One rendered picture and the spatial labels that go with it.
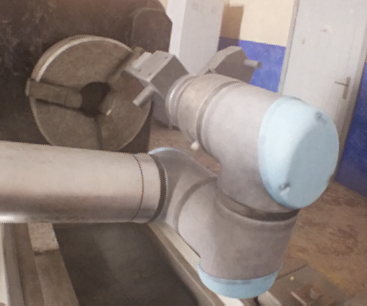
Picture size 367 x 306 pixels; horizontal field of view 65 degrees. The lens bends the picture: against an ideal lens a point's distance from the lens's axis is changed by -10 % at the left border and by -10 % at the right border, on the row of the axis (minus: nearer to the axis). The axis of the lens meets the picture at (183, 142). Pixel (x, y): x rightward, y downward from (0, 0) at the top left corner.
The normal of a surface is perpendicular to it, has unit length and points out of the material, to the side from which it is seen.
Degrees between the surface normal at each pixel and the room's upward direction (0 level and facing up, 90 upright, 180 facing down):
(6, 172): 54
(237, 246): 90
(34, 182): 64
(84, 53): 90
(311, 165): 85
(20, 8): 90
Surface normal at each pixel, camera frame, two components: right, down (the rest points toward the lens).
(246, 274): -0.14, 0.30
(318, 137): 0.51, 0.29
